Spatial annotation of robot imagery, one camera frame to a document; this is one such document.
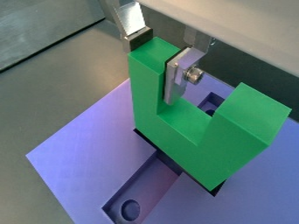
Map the purple board with cross slot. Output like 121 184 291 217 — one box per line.
27 82 299 224

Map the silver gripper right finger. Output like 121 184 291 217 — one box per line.
163 26 212 105

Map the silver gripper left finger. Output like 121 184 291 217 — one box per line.
104 0 153 53

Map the green U-shaped block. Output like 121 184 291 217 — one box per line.
128 38 291 191

